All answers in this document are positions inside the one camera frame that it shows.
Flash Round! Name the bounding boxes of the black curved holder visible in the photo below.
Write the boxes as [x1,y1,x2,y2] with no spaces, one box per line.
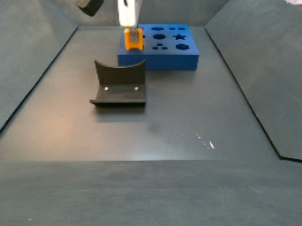
[90,61,146,106]

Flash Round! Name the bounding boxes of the yellow arch block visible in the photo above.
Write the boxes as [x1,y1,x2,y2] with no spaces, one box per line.
[124,28,144,50]

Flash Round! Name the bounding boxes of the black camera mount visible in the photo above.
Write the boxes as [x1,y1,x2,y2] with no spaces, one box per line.
[75,0,104,17]

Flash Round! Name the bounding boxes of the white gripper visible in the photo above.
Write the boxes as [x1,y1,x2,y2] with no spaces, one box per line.
[118,0,143,43]

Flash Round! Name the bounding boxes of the blue shape sorter board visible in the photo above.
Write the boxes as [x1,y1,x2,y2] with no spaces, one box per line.
[116,24,199,71]

